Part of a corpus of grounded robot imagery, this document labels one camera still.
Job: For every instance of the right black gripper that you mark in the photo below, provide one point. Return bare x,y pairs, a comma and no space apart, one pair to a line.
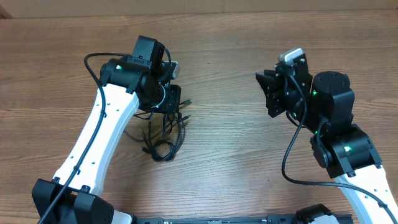
274,89

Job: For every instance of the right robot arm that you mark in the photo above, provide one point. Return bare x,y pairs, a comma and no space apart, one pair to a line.
323,105

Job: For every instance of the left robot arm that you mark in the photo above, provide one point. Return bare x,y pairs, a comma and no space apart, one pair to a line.
129,85

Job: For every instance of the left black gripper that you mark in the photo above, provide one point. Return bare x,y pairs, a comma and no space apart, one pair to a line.
172,104

